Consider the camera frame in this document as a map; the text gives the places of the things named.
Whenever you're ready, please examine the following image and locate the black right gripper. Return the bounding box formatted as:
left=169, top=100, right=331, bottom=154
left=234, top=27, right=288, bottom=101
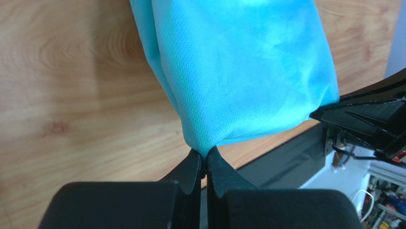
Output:
left=310, top=68, right=406, bottom=164

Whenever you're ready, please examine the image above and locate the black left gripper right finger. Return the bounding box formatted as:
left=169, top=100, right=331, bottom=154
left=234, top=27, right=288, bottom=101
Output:
left=207, top=147, right=362, bottom=229

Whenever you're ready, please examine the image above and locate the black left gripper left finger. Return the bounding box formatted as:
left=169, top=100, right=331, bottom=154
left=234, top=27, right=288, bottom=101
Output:
left=39, top=150, right=202, bottom=229

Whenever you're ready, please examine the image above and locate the light teal t-shirt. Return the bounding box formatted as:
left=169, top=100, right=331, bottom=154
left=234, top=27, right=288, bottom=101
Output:
left=130, top=0, right=339, bottom=157

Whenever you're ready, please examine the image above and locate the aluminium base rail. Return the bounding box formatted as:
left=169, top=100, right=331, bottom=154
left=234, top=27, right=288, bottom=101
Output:
left=368, top=161, right=406, bottom=188

